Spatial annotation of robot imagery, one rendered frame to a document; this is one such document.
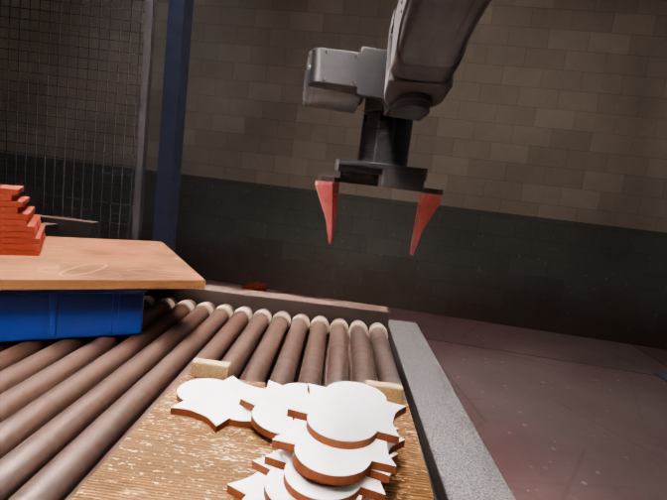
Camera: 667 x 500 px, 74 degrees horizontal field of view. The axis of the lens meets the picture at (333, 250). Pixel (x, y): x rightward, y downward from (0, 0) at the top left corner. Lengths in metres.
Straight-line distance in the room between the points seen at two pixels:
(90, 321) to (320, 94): 0.63
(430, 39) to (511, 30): 5.16
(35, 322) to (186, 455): 0.47
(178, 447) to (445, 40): 0.49
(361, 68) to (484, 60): 4.92
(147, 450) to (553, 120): 5.17
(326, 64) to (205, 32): 5.43
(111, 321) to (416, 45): 0.75
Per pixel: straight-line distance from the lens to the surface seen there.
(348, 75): 0.48
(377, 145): 0.50
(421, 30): 0.37
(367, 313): 1.18
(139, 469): 0.55
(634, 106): 5.73
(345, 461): 0.47
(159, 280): 0.90
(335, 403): 0.55
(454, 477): 0.63
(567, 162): 5.42
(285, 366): 0.83
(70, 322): 0.94
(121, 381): 0.78
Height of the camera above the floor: 1.24
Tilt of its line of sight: 7 degrees down
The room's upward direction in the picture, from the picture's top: 7 degrees clockwise
